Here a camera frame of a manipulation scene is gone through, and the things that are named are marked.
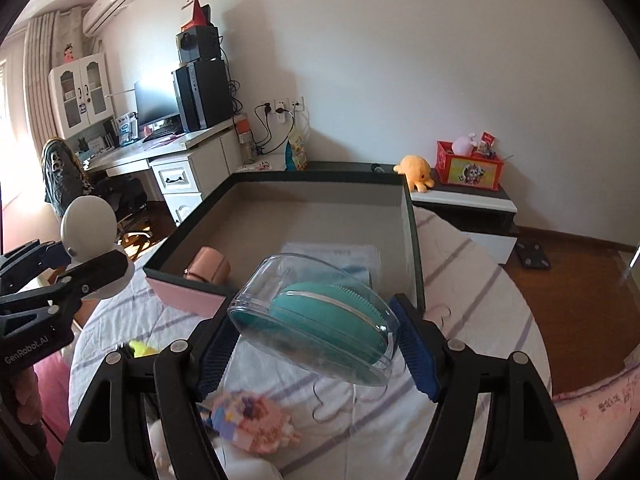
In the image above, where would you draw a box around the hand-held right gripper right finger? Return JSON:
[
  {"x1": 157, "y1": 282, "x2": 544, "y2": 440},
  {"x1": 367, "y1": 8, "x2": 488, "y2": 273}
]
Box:
[{"x1": 387, "y1": 294, "x2": 576, "y2": 480}]

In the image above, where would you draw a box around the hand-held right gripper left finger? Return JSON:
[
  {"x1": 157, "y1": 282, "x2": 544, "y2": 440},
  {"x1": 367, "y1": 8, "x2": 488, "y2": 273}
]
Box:
[{"x1": 55, "y1": 310, "x2": 241, "y2": 480}]

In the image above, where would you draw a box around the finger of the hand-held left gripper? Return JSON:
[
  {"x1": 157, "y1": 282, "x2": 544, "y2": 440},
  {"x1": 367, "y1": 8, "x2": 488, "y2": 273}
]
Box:
[
  {"x1": 0, "y1": 249, "x2": 129, "y2": 318},
  {"x1": 0, "y1": 240, "x2": 71, "y2": 293}
]

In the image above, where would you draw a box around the white egg-shaped device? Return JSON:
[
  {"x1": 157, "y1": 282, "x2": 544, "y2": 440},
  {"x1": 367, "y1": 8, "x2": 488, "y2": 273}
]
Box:
[{"x1": 60, "y1": 195, "x2": 136, "y2": 302}]

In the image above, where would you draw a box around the pink building block model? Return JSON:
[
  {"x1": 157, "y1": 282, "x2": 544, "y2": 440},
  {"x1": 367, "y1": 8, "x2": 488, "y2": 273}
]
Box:
[{"x1": 200, "y1": 390, "x2": 303, "y2": 456}]

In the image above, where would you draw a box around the clear case with teal brush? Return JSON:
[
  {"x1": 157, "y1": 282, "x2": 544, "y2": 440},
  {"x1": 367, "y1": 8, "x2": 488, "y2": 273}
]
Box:
[{"x1": 227, "y1": 254, "x2": 401, "y2": 387}]

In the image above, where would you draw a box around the pink storage box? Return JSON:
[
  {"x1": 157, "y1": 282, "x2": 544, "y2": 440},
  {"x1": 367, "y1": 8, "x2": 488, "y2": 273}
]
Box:
[{"x1": 143, "y1": 161, "x2": 427, "y2": 318}]

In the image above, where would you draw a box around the person's left hand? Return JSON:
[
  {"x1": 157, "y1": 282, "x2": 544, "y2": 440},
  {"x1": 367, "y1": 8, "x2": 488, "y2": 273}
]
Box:
[{"x1": 12, "y1": 367, "x2": 46, "y2": 426}]

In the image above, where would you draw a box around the red pink sheet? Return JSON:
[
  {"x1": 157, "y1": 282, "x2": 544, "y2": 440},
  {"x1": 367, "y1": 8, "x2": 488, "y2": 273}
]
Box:
[{"x1": 30, "y1": 352, "x2": 76, "y2": 456}]

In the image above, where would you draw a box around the white striped quilt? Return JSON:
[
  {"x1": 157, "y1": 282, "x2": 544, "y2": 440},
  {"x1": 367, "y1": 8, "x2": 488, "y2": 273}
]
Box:
[{"x1": 67, "y1": 205, "x2": 553, "y2": 480}]

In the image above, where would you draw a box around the black office chair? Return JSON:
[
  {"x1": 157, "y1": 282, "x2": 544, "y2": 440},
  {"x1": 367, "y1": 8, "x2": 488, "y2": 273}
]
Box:
[{"x1": 90, "y1": 175, "x2": 153, "y2": 251}]

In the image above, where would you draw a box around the dark printed jacket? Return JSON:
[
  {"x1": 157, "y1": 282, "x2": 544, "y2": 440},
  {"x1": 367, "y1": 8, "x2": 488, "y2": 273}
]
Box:
[{"x1": 41, "y1": 139, "x2": 93, "y2": 216}]

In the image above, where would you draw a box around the white doll figure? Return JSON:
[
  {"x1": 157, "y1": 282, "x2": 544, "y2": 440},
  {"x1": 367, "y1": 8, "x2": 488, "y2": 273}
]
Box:
[{"x1": 147, "y1": 417, "x2": 181, "y2": 480}]

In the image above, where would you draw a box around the black white nightstand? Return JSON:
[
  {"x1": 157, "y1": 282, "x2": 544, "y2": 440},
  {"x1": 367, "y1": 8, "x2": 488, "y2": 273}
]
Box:
[{"x1": 410, "y1": 180, "x2": 521, "y2": 266}]

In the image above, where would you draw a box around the white desk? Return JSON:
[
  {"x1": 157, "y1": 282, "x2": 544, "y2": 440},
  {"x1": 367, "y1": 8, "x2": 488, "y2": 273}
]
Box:
[{"x1": 75, "y1": 115, "x2": 246, "y2": 221}]

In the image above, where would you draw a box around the black bathroom scale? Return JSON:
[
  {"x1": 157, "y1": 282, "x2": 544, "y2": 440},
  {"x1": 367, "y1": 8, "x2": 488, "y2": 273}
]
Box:
[{"x1": 516, "y1": 240, "x2": 551, "y2": 271}]

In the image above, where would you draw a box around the blue white box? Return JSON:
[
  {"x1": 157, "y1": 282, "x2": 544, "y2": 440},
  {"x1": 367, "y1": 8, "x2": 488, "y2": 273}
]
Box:
[{"x1": 117, "y1": 112, "x2": 138, "y2": 143}]

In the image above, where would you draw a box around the white glass-door cabinet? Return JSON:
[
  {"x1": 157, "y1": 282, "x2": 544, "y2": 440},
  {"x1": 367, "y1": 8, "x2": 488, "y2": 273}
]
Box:
[{"x1": 48, "y1": 52, "x2": 115, "y2": 138}]

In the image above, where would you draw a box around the beige curtain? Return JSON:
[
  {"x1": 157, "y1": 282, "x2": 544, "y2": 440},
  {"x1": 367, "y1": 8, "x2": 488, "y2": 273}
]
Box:
[{"x1": 0, "y1": 6, "x2": 101, "y2": 221}]

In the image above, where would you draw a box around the orange octopus plush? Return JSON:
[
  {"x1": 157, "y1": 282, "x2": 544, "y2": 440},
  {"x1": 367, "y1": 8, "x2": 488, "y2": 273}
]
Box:
[{"x1": 393, "y1": 155, "x2": 435, "y2": 192}]

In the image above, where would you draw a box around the computer monitor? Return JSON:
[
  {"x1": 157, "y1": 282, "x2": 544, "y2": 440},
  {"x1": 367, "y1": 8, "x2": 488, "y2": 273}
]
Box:
[{"x1": 134, "y1": 76, "x2": 182, "y2": 131}]

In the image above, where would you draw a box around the red crate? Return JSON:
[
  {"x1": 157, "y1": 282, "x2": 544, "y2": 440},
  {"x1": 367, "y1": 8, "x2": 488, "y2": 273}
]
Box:
[{"x1": 435, "y1": 140, "x2": 503, "y2": 191}]

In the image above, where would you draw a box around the pink pillow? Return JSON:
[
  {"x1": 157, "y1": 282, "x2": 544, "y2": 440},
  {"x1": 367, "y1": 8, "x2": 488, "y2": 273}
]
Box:
[{"x1": 550, "y1": 360, "x2": 640, "y2": 480}]

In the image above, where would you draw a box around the pink plush toy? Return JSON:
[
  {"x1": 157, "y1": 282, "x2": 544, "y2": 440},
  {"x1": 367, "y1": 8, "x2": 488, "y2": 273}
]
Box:
[{"x1": 451, "y1": 132, "x2": 480, "y2": 155}]

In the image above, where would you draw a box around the black computer tower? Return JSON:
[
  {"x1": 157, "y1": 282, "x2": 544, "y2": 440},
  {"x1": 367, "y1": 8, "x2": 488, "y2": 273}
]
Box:
[{"x1": 171, "y1": 58, "x2": 235, "y2": 133}]

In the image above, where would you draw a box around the snack bag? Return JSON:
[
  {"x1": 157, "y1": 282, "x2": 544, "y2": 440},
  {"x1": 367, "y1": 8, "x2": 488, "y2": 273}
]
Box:
[{"x1": 285, "y1": 130, "x2": 311, "y2": 171}]

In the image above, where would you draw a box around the black box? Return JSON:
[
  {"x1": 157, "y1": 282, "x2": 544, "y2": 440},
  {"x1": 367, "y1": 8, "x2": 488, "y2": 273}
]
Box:
[{"x1": 176, "y1": 25, "x2": 222, "y2": 64}]

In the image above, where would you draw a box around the white air conditioner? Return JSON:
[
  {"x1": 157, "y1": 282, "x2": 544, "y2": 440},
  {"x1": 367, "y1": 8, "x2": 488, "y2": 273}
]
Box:
[{"x1": 82, "y1": 0, "x2": 144, "y2": 37}]

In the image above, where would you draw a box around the red box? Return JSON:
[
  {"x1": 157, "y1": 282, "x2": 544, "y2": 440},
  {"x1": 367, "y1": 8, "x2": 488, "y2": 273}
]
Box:
[{"x1": 181, "y1": 0, "x2": 212, "y2": 31}]

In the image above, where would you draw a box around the wall socket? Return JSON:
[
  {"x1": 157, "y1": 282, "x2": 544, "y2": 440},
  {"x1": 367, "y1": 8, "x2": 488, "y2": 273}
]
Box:
[{"x1": 260, "y1": 97, "x2": 306, "y2": 123}]

